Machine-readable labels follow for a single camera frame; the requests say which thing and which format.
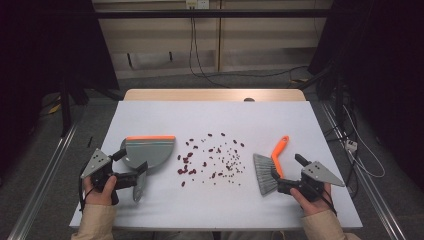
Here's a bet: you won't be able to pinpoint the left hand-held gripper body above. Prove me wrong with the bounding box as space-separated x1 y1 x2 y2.
80 148 118 195

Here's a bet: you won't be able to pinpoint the wooden table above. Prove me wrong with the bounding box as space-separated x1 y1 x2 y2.
123 88 307 102

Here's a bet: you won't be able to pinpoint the white table cover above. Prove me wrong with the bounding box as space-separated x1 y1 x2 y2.
69 100 364 231

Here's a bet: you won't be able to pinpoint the person's left hand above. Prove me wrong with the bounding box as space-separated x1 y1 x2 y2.
83 175 118 206

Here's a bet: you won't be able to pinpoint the black wall cable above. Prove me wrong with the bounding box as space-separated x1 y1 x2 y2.
188 17 231 89
193 17 309 80

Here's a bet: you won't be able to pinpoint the grey dustpan with orange edge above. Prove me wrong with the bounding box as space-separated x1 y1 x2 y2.
119 134 177 203

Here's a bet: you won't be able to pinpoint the white wall socket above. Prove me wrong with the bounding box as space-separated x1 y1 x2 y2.
185 0 210 10

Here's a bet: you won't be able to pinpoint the red kidney beans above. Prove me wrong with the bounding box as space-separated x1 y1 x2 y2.
176 132 246 188

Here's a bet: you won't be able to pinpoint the bundle of black floor cables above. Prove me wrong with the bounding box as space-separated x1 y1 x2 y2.
315 74 360 198

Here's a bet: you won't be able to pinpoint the small green mung beans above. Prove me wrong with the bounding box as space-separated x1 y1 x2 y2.
199 137 247 186

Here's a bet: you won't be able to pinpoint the white cable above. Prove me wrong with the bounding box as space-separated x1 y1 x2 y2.
342 105 386 179

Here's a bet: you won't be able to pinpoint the black horizontal bar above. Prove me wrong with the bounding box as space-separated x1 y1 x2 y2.
94 9 334 19

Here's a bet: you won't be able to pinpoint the black metal stand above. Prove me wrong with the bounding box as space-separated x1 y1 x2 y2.
59 78 90 138

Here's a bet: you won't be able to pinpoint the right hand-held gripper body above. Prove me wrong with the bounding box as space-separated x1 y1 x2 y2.
299 160 346 203

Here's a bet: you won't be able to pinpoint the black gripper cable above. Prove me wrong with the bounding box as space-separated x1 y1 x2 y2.
78 173 88 212
319 186 338 216

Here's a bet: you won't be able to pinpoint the grey brush with orange handle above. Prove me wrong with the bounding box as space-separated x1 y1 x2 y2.
252 135 290 197

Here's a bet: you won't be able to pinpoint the aluminium rail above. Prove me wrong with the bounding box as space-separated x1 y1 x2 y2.
8 123 80 240
319 101 407 240

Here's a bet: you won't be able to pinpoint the person's right hand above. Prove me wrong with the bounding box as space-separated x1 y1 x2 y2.
289 182 335 217

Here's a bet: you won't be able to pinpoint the white power plug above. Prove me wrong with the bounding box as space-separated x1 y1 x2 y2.
344 139 359 153

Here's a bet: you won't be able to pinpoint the black curtain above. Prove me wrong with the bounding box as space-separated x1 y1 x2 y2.
0 0 120 101
307 0 424 183

